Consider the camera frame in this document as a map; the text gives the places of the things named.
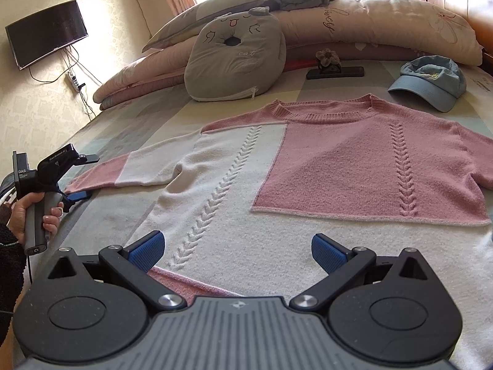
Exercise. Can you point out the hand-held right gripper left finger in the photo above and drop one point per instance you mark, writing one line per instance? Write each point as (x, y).
(148, 250)

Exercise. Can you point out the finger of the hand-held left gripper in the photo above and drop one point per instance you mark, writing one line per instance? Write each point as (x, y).
(79, 195)
(89, 159)

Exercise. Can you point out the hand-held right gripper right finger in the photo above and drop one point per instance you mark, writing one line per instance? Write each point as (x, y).
(327, 254)

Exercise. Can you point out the pink and white knit sweater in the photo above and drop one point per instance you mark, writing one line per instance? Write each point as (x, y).
(231, 216)

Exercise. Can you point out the person's left forearm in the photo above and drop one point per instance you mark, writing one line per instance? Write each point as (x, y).
(9, 269)

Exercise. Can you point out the person's left hand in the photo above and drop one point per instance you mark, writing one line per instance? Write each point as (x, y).
(18, 219)

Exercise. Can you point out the dark striped cloth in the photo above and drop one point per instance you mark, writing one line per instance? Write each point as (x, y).
(7, 196)

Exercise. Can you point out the white power strip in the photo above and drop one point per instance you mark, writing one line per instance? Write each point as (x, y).
(75, 81)

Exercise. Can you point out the pink folded quilt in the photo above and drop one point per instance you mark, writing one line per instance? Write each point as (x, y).
(134, 73)

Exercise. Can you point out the grey cat face cushion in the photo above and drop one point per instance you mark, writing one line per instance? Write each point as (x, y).
(235, 65)

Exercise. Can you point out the grey patterned pillow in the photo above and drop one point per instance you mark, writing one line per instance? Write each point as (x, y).
(200, 15)

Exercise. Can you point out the black smartphone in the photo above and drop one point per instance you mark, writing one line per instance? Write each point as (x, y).
(346, 72)

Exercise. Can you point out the red cloth strip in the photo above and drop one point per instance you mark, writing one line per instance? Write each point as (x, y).
(295, 65)

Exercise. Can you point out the blue baseball cap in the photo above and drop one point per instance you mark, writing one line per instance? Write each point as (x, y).
(427, 84)

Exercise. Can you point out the grey flower hair scrunchie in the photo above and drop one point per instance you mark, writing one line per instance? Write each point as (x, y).
(327, 57)

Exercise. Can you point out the wall television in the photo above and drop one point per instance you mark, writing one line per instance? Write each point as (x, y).
(46, 32)

